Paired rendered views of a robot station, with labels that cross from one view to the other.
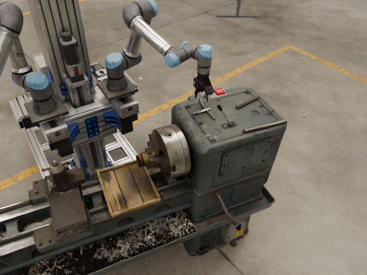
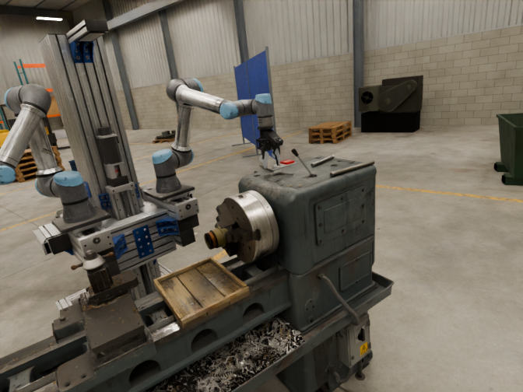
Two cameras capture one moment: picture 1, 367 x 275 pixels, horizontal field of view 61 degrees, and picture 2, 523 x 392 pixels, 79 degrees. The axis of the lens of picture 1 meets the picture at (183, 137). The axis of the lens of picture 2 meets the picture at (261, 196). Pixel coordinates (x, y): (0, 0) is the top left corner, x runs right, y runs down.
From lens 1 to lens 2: 0.77 m
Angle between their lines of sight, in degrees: 25
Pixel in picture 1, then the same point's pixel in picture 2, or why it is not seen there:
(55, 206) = (93, 321)
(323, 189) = (436, 287)
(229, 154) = (321, 206)
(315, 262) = (478, 371)
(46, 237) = (77, 371)
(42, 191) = (73, 316)
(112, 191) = (178, 297)
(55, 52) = (92, 152)
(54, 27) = (89, 123)
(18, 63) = (44, 161)
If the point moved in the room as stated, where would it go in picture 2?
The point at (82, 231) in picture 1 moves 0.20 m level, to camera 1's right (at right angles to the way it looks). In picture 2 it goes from (138, 346) to (198, 334)
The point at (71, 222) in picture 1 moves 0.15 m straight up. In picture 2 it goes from (120, 334) to (107, 295)
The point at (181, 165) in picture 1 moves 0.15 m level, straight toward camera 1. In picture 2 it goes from (267, 229) to (273, 245)
